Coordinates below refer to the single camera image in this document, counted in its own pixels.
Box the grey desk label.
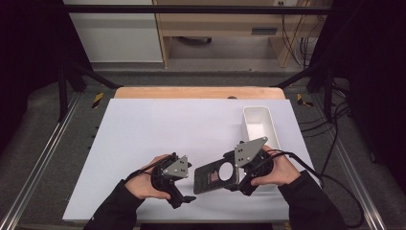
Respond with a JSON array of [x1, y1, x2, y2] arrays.
[[251, 27, 279, 35]]

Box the person's left hand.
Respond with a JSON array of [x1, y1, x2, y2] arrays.
[[124, 153, 173, 200]]

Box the yellow black tape marker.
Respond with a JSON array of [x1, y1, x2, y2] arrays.
[[91, 92, 105, 109], [296, 93, 315, 108]]

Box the aluminium rail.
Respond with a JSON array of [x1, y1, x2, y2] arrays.
[[0, 92, 82, 230], [307, 94, 388, 230]]

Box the white plastic bin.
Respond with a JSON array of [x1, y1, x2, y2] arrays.
[[238, 105, 283, 193]]

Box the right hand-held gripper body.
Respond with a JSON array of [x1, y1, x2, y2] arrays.
[[234, 136, 275, 181]]

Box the patterned phone case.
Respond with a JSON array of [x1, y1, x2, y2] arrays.
[[192, 158, 240, 196]]

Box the white table mat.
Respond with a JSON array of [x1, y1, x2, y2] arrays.
[[61, 98, 315, 222]]

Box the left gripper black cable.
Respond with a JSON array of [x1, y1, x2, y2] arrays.
[[124, 154, 176, 185]]

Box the hanging cable bundle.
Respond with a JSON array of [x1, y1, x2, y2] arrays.
[[280, 12, 322, 69]]

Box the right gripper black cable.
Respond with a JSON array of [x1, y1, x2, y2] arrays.
[[261, 149, 366, 229]]

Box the black horizontal frame bar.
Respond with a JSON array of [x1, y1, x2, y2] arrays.
[[61, 4, 334, 15]]

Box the black curtain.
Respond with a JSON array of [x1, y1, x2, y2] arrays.
[[0, 0, 94, 154], [310, 0, 406, 186]]

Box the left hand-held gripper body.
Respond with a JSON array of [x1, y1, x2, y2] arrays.
[[150, 152, 193, 193]]

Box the white cabinet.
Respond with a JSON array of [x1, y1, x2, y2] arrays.
[[62, 0, 165, 63]]

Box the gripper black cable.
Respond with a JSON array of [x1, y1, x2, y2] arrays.
[[124, 154, 176, 185], [261, 149, 366, 229]]

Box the wooden table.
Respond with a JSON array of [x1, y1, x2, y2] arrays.
[[114, 85, 286, 101]]

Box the black floor cables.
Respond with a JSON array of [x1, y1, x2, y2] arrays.
[[300, 78, 353, 147]]

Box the person's right hand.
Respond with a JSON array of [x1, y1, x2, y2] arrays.
[[250, 145, 302, 187]]

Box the light wooden desk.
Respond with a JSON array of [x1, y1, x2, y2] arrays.
[[152, 0, 333, 69]]

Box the black frame strut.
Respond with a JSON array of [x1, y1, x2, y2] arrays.
[[270, 60, 336, 123], [56, 60, 124, 123]]

